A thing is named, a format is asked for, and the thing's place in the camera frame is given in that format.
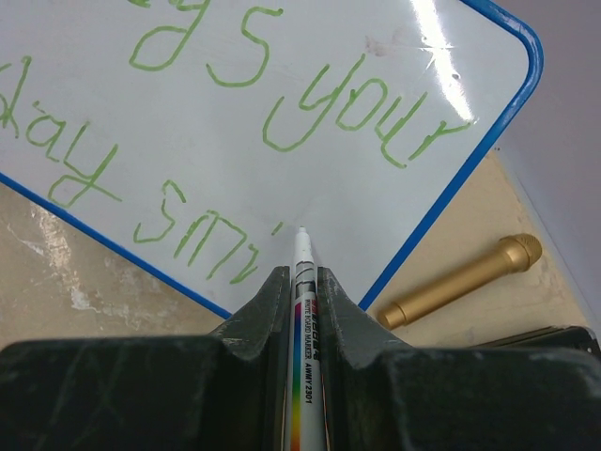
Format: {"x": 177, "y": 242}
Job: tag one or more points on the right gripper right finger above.
{"x": 383, "y": 394}

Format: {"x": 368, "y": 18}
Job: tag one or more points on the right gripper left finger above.
{"x": 223, "y": 390}

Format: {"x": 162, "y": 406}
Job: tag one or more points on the white whiteboard marker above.
{"x": 305, "y": 427}

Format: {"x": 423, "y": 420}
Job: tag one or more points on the blue framed whiteboard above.
{"x": 194, "y": 138}

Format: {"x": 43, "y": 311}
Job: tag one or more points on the gold microphone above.
{"x": 511, "y": 254}

